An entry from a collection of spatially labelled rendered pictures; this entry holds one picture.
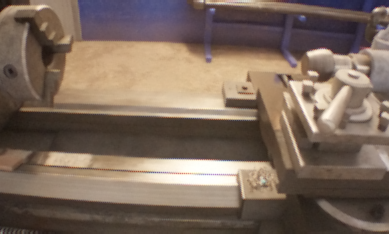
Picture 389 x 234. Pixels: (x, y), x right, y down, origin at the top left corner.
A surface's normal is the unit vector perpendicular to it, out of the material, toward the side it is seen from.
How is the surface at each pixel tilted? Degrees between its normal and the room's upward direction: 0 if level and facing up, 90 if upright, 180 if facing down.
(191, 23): 90
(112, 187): 36
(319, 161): 0
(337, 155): 0
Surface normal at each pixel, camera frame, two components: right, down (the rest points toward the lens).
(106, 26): 0.00, 0.57
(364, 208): 0.05, -0.82
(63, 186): 0.04, -0.33
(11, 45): 0.03, 0.04
